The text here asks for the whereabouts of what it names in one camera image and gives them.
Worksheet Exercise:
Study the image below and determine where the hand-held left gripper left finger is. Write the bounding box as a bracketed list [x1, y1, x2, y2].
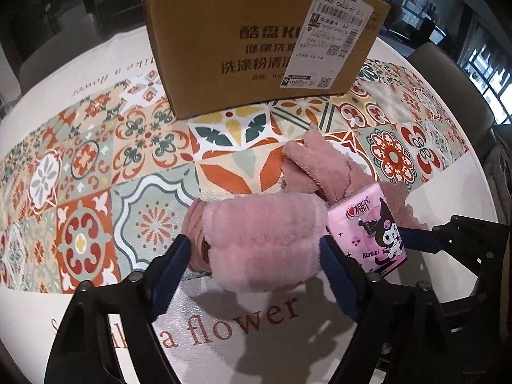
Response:
[44, 234, 192, 384]

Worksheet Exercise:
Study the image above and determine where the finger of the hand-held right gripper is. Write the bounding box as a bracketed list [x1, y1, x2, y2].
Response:
[400, 216, 501, 297]

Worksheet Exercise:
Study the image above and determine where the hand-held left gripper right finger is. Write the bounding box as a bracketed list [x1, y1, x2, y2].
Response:
[318, 235, 453, 384]

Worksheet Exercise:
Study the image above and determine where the pink cartoon tissue pack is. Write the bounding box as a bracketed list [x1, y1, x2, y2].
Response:
[325, 182, 408, 279]

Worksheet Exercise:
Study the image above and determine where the pink towel cloth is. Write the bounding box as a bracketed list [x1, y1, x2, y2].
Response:
[282, 125, 429, 231]

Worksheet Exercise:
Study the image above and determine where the brown cardboard box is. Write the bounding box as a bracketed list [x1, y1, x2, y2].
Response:
[138, 0, 391, 120]

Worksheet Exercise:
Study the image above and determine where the tile-patterned tablecloth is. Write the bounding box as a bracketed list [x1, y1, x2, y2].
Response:
[0, 24, 497, 384]

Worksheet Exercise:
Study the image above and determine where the grey dining chair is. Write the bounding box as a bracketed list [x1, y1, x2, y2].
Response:
[407, 42, 497, 129]
[18, 13, 97, 89]

